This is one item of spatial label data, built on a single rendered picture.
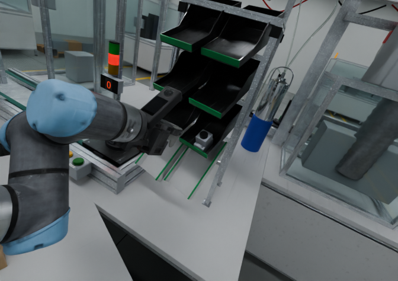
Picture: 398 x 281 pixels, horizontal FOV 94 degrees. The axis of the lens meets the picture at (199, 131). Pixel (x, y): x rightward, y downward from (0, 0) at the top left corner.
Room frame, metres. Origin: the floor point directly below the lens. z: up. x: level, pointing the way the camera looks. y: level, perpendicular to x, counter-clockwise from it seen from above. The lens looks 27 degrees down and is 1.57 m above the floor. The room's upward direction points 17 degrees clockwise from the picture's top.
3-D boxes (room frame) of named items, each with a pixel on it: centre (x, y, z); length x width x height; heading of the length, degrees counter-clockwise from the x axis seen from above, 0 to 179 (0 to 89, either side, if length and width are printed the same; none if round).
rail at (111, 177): (0.72, 0.68, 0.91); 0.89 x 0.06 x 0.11; 73
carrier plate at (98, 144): (0.78, 0.38, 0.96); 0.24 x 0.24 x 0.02; 73
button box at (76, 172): (0.60, 0.52, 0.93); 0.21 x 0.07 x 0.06; 73
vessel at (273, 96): (1.37, -0.44, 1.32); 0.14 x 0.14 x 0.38
